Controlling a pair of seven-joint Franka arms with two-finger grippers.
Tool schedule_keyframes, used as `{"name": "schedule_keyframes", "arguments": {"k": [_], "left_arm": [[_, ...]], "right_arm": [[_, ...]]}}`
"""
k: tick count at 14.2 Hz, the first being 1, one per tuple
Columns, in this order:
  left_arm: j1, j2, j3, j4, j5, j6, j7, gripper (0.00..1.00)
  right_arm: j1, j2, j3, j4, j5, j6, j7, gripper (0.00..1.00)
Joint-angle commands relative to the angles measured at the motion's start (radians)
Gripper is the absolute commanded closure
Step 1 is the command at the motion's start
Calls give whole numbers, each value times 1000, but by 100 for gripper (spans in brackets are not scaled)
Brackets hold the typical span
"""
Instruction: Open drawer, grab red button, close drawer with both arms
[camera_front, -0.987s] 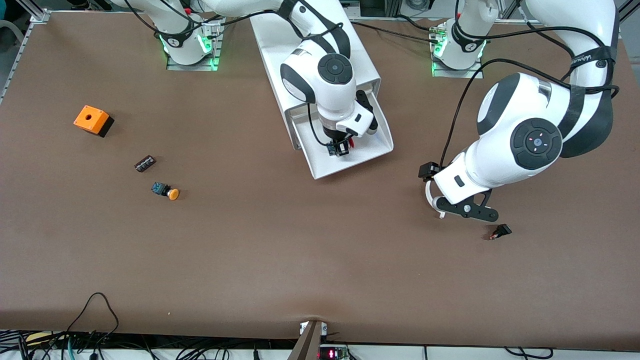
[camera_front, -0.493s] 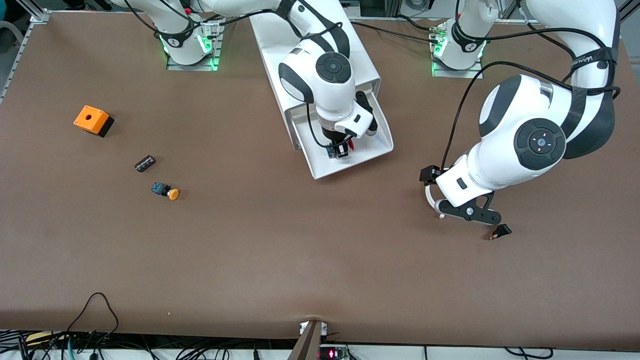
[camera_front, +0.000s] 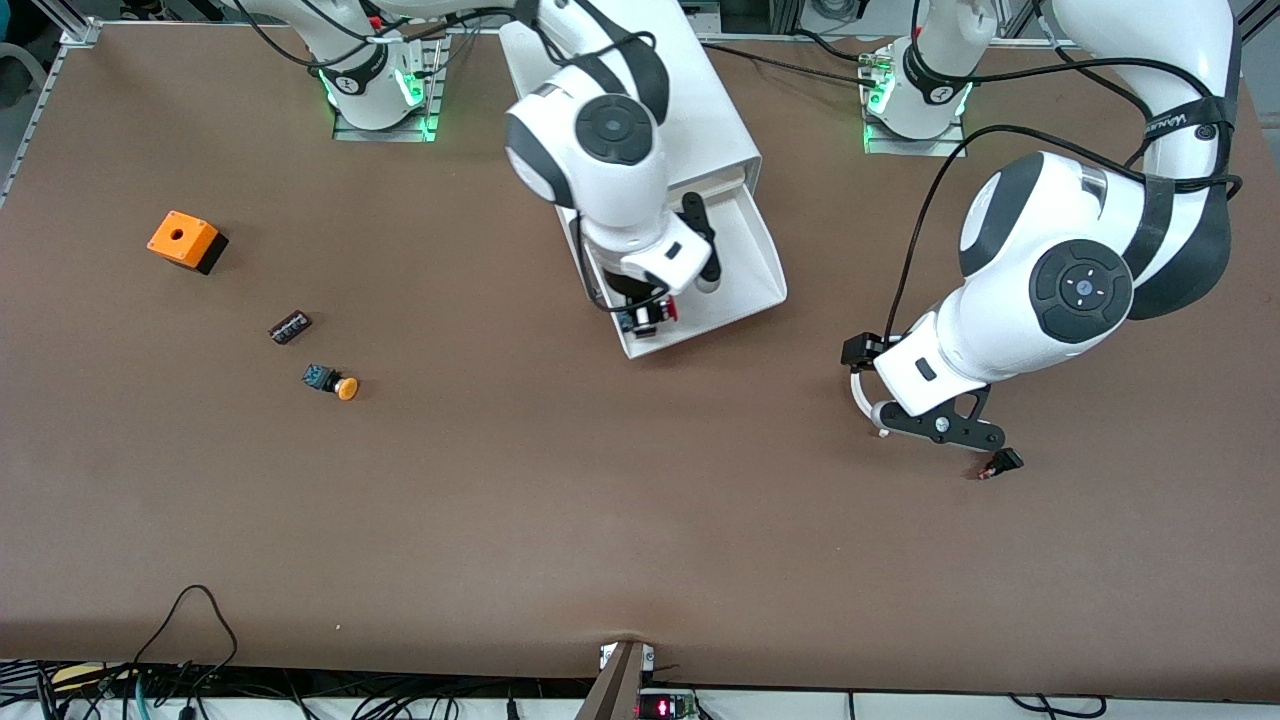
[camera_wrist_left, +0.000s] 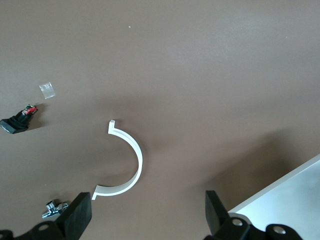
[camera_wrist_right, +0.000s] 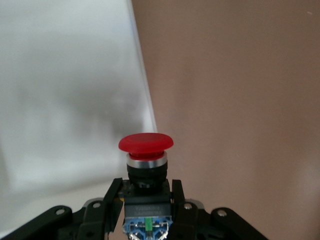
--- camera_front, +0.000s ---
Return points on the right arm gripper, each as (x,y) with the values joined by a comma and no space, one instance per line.
(631,292)

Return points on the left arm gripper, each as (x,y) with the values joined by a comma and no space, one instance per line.
(859,350)

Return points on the red mushroom push button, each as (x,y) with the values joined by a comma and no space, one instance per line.
(640,320)

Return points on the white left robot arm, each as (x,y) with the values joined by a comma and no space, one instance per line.
(1060,270)

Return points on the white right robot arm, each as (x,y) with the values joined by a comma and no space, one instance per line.
(600,150)

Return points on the white drawer cabinet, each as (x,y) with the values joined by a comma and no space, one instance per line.
(710,110)

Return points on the yellow mushroom push button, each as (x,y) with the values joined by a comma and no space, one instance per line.
(345,388)

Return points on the white curved plastic arc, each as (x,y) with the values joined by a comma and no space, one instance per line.
(857,395)

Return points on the small black terminal block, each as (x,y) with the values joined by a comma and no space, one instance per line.
(290,327)

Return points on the device with red display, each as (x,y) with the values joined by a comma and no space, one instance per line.
(665,708)

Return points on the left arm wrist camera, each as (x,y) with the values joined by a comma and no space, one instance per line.
(945,425)

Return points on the small black rocker switch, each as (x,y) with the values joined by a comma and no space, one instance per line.
(1003,462)

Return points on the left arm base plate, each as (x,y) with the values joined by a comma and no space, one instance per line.
(920,148)

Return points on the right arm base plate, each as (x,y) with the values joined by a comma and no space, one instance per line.
(380,134)

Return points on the white post bracket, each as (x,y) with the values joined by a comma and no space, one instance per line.
(606,657)

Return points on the brown camera stand post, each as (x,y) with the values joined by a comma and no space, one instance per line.
(615,690)

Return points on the orange button enclosure box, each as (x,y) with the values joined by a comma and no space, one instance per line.
(180,238)

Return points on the aluminium frame rail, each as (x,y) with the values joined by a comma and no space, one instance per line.
(1262,15)
(60,45)

